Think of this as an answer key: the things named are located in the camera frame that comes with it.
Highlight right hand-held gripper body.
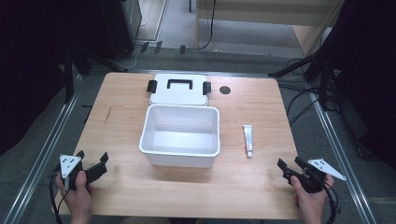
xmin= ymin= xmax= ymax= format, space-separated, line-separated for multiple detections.
xmin=281 ymin=158 xmax=347 ymax=194

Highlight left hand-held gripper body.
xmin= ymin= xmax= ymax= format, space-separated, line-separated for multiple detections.
xmin=50 ymin=154 xmax=94 ymax=191

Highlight white ointment tube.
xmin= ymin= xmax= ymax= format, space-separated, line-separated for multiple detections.
xmin=242 ymin=124 xmax=254 ymax=159

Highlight white plastic storage box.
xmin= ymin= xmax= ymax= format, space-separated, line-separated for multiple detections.
xmin=138 ymin=104 xmax=221 ymax=169

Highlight person's right hand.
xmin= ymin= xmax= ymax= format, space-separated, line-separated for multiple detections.
xmin=290 ymin=174 xmax=335 ymax=217

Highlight person's left hand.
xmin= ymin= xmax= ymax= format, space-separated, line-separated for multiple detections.
xmin=55 ymin=170 xmax=94 ymax=217

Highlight black metal stand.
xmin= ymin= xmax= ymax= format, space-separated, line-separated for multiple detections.
xmin=59 ymin=43 xmax=129 ymax=105

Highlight black tripod stand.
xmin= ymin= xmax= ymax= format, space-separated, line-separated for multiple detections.
xmin=267 ymin=50 xmax=339 ymax=112

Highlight dark curtain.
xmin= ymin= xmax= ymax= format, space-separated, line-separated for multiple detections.
xmin=317 ymin=0 xmax=396 ymax=171
xmin=0 ymin=0 xmax=108 ymax=157

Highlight black cabinet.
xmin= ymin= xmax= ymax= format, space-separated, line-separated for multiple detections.
xmin=101 ymin=0 xmax=143 ymax=62

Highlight light wooden furniture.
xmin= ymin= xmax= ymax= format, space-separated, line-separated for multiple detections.
xmin=194 ymin=0 xmax=347 ymax=58

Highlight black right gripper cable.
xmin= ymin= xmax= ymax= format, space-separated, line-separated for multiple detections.
xmin=317 ymin=174 xmax=341 ymax=224

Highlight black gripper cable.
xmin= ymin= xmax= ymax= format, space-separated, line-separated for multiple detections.
xmin=49 ymin=172 xmax=71 ymax=224
xmin=317 ymin=174 xmax=341 ymax=224

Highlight aluminium floor rail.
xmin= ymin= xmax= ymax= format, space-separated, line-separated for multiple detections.
xmin=0 ymin=74 xmax=84 ymax=224
xmin=306 ymin=88 xmax=379 ymax=224

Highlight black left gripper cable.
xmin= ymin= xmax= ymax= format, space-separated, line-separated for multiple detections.
xmin=49 ymin=172 xmax=71 ymax=224

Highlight black floor cables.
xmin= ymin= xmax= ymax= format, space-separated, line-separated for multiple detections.
xmin=285 ymin=57 xmax=335 ymax=127

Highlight white floor cable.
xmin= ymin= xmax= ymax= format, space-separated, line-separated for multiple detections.
xmin=123 ymin=15 xmax=150 ymax=70

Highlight white lid with black handle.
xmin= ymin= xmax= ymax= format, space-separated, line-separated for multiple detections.
xmin=146 ymin=73 xmax=212 ymax=107

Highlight black hanging cable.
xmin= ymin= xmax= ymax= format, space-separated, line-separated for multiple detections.
xmin=197 ymin=0 xmax=218 ymax=51

